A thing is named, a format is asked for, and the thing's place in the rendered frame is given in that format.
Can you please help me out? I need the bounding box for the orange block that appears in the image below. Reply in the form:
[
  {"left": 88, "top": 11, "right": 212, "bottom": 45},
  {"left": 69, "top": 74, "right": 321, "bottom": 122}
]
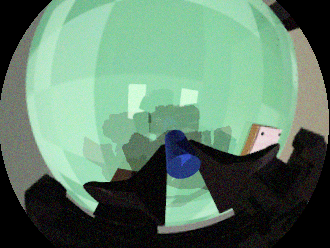
[{"left": 110, "top": 168, "right": 137, "bottom": 181}]

